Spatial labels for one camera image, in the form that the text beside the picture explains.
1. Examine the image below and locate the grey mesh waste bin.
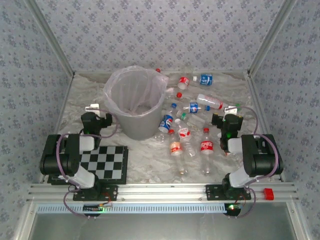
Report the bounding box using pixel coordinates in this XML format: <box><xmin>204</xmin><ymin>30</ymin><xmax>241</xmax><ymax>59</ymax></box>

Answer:
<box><xmin>109</xmin><ymin>67</ymin><xmax>166</xmax><ymax>141</ymax></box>

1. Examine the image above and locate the crushed Pepsi bottle white base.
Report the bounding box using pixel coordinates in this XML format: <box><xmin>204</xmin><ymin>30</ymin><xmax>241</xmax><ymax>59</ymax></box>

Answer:
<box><xmin>158</xmin><ymin>102</ymin><xmax>178</xmax><ymax>133</ymax></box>

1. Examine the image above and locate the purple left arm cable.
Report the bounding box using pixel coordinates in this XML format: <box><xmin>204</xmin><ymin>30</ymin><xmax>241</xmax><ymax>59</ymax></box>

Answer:
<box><xmin>55</xmin><ymin>108</ymin><xmax>120</xmax><ymax>220</ymax></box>

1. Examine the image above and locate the translucent plastic bin liner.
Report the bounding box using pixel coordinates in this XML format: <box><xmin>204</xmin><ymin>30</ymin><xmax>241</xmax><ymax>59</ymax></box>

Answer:
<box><xmin>103</xmin><ymin>65</ymin><xmax>170</xmax><ymax>119</ymax></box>

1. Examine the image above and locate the aluminium mounting rail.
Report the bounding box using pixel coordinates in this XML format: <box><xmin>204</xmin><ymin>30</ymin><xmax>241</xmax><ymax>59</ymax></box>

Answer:
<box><xmin>26</xmin><ymin>182</ymin><xmax>300</xmax><ymax>204</ymax></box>

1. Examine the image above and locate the short Pepsi bottle blue cap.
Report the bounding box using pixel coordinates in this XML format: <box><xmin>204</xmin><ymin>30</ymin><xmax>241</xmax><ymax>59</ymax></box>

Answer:
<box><xmin>182</xmin><ymin>101</ymin><xmax>211</xmax><ymax>114</ymax></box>

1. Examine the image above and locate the small circuit board green light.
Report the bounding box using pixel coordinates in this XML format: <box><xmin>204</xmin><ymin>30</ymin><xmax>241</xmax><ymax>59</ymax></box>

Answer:
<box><xmin>83</xmin><ymin>203</ymin><xmax>105</xmax><ymax>213</ymax></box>
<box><xmin>224</xmin><ymin>203</ymin><xmax>243</xmax><ymax>216</ymax></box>

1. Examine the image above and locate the black and white checkerboard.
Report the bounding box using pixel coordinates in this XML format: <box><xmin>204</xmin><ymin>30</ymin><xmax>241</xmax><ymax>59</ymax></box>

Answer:
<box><xmin>79</xmin><ymin>145</ymin><xmax>125</xmax><ymax>180</ymax></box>

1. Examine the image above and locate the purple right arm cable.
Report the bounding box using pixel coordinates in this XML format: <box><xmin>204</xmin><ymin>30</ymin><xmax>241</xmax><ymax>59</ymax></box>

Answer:
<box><xmin>236</xmin><ymin>105</ymin><xmax>279</xmax><ymax>219</ymax></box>

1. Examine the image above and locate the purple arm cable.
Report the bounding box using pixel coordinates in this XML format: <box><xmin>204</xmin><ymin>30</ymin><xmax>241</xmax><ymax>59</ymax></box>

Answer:
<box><xmin>236</xmin><ymin>105</ymin><xmax>279</xmax><ymax>219</ymax></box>
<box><xmin>55</xmin><ymin>108</ymin><xmax>120</xmax><ymax>220</ymax></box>

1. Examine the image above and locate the large milky bottle red band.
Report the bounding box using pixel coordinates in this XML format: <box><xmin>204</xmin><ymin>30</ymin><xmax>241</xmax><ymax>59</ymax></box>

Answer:
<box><xmin>196</xmin><ymin>93</ymin><xmax>242</xmax><ymax>111</ymax></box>

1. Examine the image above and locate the aluminium frame post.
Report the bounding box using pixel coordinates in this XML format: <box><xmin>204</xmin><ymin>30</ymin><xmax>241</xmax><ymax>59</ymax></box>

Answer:
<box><xmin>246</xmin><ymin>0</ymin><xmax>299</xmax><ymax>76</ymax></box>
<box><xmin>24</xmin><ymin>0</ymin><xmax>76</xmax><ymax>77</ymax></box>

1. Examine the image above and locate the black board under checkerboard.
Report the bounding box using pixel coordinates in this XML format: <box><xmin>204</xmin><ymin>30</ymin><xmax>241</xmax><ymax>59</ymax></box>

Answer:
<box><xmin>47</xmin><ymin>145</ymin><xmax>130</xmax><ymax>186</ymax></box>

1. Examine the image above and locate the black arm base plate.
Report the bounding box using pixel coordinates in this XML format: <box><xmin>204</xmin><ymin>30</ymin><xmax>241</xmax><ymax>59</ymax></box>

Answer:
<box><xmin>205</xmin><ymin>184</ymin><xmax>252</xmax><ymax>201</ymax></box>
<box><xmin>72</xmin><ymin>184</ymin><xmax>119</xmax><ymax>201</ymax></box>

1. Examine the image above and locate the red plastic block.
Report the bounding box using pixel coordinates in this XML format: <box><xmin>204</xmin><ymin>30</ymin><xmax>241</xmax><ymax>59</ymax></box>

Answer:
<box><xmin>263</xmin><ymin>187</ymin><xmax>275</xmax><ymax>201</ymax></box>

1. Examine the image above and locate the clear bottle red Coca-Cola label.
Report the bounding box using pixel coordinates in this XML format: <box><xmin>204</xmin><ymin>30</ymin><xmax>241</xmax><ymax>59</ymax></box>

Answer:
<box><xmin>199</xmin><ymin>127</ymin><xmax>215</xmax><ymax>176</ymax></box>

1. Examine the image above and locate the crushed red label bottle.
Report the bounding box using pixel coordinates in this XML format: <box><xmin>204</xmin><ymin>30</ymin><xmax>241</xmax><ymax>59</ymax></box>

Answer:
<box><xmin>177</xmin><ymin>76</ymin><xmax>191</xmax><ymax>91</ymax></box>

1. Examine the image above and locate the blue label bottle white cap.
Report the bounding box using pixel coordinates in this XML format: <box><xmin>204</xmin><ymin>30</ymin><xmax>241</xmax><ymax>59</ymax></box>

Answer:
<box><xmin>192</xmin><ymin>73</ymin><xmax>214</xmax><ymax>87</ymax></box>

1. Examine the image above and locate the clear bottle white red label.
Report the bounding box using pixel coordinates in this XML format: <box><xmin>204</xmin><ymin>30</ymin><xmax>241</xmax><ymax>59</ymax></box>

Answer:
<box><xmin>174</xmin><ymin>118</ymin><xmax>197</xmax><ymax>158</ymax></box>

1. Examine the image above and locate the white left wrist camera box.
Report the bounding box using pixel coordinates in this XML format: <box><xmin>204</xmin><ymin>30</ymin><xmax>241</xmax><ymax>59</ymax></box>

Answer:
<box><xmin>84</xmin><ymin>103</ymin><xmax>101</xmax><ymax>113</ymax></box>

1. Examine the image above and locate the clear bottle orange red label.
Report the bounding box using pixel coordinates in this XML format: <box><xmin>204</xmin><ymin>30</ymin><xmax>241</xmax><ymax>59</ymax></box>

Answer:
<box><xmin>168</xmin><ymin>128</ymin><xmax>190</xmax><ymax>176</ymax></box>

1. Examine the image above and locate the grey metal panel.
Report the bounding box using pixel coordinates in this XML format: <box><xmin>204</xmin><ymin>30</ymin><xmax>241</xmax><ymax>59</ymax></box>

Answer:
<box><xmin>31</xmin><ymin>212</ymin><xmax>300</xmax><ymax>240</ymax></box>

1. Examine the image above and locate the white slotted cable duct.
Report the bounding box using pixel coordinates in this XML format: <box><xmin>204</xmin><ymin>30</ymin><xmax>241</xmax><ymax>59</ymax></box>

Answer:
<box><xmin>35</xmin><ymin>202</ymin><xmax>241</xmax><ymax>214</ymax></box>

